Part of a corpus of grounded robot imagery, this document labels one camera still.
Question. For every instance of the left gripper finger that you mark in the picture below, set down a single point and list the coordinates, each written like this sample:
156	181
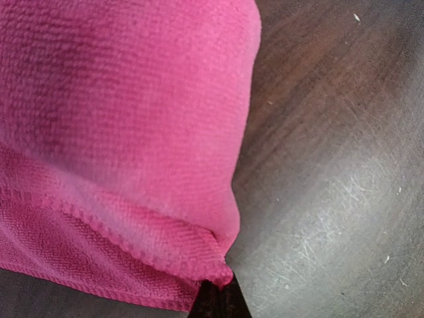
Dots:
213	301

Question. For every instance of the magenta pink towel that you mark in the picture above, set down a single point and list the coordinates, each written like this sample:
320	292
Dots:
121	126

